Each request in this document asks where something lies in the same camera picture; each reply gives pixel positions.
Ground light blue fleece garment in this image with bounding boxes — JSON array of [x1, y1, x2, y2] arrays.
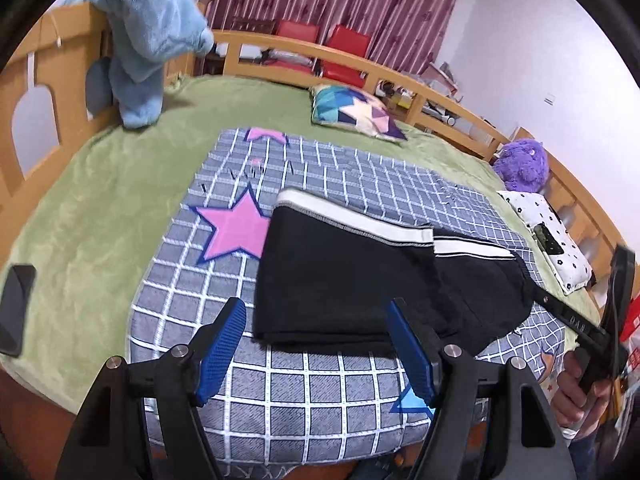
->
[[63, 0, 214, 129]]

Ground black sweatpants with white stripe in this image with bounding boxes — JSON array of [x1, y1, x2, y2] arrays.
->
[[253, 188, 535, 356]]

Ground purple plush monster toy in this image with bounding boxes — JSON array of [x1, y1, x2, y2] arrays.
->
[[492, 139, 549, 193]]

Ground right red chair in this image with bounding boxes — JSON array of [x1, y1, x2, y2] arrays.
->
[[319, 23, 374, 90]]

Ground wooden bed frame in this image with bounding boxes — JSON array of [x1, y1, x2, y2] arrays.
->
[[0, 1, 640, 480]]

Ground person's right hand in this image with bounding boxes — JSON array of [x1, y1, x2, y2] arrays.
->
[[550, 351, 613, 440]]

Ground colourful geometric pillow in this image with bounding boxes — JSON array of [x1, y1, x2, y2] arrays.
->
[[309, 84, 407, 143]]

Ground blue grid patterned quilt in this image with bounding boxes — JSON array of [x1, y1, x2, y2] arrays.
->
[[128, 128, 565, 476]]

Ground green fleece bed sheet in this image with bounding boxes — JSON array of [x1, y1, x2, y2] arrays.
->
[[0, 72, 601, 413]]

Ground dark phone on dotted pillow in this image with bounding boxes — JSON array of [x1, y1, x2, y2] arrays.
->
[[533, 223, 564, 256]]

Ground white black-dotted pillow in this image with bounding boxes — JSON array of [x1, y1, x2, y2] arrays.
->
[[498, 191, 593, 295]]

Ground cluttered side table items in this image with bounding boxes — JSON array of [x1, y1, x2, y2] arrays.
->
[[374, 58, 494, 129]]

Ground black smartphone on sheet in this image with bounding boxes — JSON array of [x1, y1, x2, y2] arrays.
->
[[0, 264, 37, 358]]

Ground red chair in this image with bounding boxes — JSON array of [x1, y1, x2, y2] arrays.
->
[[319, 23, 374, 90], [267, 18, 322, 75]]

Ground left red chair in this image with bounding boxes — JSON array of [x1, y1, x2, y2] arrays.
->
[[267, 18, 322, 75]]

